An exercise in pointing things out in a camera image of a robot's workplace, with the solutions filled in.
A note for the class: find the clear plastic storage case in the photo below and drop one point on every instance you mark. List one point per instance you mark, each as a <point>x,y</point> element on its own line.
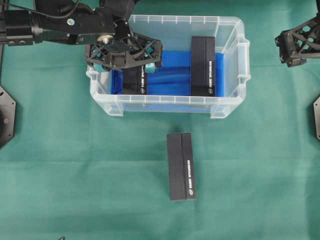
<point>176,32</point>

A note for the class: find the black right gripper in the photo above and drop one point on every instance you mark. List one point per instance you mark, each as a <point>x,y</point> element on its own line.
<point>300,43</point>

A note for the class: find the green table cloth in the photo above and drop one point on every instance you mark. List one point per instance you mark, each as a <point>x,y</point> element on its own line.
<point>73,171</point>

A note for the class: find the black aluminium frame post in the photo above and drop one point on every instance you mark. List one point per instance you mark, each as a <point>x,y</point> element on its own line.
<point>1,58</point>

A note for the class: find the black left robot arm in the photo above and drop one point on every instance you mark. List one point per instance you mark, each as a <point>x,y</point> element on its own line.
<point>104,31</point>

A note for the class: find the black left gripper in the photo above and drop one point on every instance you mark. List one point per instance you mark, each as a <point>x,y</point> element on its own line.
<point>124,49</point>

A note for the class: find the black camera box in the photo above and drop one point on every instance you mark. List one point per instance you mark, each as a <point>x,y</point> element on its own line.
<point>203,76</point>
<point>181,166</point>
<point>135,81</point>

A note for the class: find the blue foam liner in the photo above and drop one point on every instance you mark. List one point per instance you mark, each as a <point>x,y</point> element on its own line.
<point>173,78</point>

